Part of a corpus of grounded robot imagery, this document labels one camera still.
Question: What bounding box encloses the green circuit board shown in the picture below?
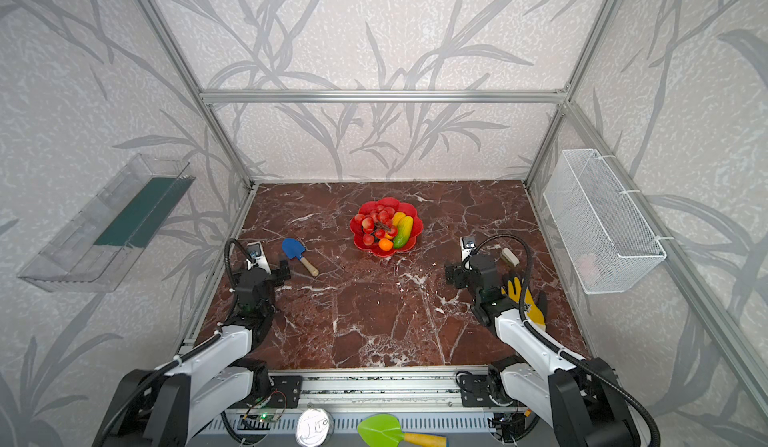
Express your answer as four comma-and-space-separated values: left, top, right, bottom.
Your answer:
236, 412, 283, 432

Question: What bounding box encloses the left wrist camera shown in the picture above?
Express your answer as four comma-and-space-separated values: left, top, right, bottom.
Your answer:
246, 241, 271, 274

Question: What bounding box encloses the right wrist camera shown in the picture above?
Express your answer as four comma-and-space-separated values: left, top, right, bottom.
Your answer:
460, 235, 477, 262

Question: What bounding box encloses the red fake grape bunch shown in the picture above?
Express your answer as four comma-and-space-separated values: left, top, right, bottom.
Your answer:
351, 204, 397, 247

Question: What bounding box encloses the white wire mesh basket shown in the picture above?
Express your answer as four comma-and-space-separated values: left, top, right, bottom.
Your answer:
543, 149, 667, 295

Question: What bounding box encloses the yellow orange fake squash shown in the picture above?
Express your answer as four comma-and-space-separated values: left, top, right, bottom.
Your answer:
392, 212, 406, 226

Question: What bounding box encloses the blue toy trowel wooden handle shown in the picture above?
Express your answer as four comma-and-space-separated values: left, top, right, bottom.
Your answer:
282, 238, 319, 277

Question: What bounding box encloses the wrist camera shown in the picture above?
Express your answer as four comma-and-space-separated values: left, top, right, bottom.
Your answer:
246, 241, 271, 274
460, 235, 477, 262

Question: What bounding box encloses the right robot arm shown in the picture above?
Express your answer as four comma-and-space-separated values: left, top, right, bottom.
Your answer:
445, 236, 661, 446

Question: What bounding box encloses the clear plastic wall tray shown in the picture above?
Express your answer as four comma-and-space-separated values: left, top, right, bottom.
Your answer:
18, 154, 195, 293

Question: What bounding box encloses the green yellow fake mango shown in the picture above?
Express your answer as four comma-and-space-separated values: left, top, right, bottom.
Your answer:
392, 216, 414, 249

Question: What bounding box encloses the red flower-shaped fruit bowl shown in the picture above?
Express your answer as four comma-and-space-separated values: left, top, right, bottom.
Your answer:
349, 197, 424, 258

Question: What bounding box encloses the yellow black toy rake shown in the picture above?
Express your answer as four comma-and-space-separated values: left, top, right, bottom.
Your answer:
502, 274, 548, 329

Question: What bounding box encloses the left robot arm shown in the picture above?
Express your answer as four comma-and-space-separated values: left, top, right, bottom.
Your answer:
93, 238, 291, 446

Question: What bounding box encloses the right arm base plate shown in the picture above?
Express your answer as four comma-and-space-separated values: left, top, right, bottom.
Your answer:
454, 370, 506, 408

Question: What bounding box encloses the green toy shovel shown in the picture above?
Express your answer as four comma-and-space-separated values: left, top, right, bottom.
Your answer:
356, 414, 448, 447

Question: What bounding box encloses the white round disc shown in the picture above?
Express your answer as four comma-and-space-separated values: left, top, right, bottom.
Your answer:
295, 408, 335, 447

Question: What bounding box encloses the white handled tool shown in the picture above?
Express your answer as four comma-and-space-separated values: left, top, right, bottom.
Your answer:
501, 248, 520, 267

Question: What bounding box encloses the small fake orange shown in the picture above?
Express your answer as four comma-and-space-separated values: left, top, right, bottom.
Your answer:
378, 238, 393, 252

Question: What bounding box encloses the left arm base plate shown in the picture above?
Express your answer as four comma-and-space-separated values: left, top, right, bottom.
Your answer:
255, 375, 303, 409

